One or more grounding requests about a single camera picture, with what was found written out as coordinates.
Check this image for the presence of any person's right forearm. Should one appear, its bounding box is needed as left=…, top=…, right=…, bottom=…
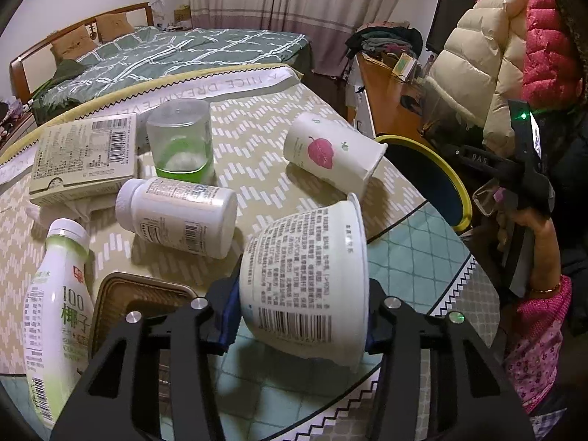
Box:
left=503, top=239, right=573, bottom=405

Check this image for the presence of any small green box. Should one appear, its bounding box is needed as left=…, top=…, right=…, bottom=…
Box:
left=392, top=53, right=416, bottom=79

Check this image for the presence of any dark bin yellow rim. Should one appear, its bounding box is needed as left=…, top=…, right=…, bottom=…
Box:
left=374, top=135, right=473, bottom=233

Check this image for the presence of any teal checked tablecloth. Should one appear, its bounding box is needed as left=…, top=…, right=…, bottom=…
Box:
left=151, top=202, right=501, bottom=441

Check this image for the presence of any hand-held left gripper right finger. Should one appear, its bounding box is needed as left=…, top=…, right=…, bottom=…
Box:
left=365, top=278, right=536, bottom=441

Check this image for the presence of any black monitor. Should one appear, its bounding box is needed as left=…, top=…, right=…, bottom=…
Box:
left=425, top=0, right=481, bottom=53

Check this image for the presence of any wooden headboard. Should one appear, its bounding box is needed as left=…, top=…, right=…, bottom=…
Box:
left=9, top=2, right=152, bottom=102

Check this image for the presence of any white pill bottle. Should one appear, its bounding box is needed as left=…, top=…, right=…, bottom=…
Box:
left=115, top=177, right=239, bottom=259

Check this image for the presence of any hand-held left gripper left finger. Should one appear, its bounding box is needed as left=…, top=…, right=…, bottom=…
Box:
left=50, top=278, right=242, bottom=441

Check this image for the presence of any flat cardboard box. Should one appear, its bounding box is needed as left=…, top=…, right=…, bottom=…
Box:
left=29, top=114, right=139, bottom=207

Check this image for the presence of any white green drink bottle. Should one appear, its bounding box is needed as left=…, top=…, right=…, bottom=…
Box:
left=23, top=218, right=95, bottom=430

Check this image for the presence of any brown woven tray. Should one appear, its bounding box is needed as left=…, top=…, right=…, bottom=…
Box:
left=89, top=272, right=198, bottom=405

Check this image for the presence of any dark floral bag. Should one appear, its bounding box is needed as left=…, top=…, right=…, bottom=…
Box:
left=0, top=101, right=24, bottom=139

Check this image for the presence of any pile of clothes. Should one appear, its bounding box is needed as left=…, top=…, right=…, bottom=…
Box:
left=344, top=23, right=423, bottom=56

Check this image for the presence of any wooden desk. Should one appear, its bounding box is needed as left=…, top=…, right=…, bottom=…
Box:
left=356, top=50, right=442, bottom=141

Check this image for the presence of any bed with green quilt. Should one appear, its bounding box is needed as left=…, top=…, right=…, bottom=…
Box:
left=32, top=28, right=313, bottom=122

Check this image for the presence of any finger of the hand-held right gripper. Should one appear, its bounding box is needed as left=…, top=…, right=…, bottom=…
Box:
left=442, top=144, right=513, bottom=178

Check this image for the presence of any dark green garment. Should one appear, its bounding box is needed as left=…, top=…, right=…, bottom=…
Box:
left=30, top=57, right=88, bottom=102

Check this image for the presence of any cream down jacket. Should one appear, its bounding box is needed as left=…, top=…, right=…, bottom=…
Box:
left=432, top=0, right=529, bottom=148

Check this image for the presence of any pink dotted jacket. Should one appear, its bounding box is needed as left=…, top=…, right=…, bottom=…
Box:
left=521, top=0, right=584, bottom=111

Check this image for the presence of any white paper cup pink leaf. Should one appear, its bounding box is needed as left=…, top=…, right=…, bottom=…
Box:
left=282, top=111, right=389, bottom=198

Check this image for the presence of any person's right hand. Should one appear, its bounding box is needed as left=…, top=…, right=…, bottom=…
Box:
left=494, top=204, right=559, bottom=258

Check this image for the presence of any white purple curtain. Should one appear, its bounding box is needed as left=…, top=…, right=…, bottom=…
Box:
left=188, top=0, right=414, bottom=74

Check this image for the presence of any white instant noodle bowl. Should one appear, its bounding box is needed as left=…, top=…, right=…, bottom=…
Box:
left=239, top=193, right=370, bottom=373

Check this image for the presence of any clear plastic jar green base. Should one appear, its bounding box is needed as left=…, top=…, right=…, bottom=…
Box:
left=146, top=100, right=216, bottom=184

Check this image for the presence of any brown pillow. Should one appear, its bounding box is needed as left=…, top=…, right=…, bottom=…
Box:
left=50, top=25, right=97, bottom=58
left=95, top=13, right=136, bottom=42

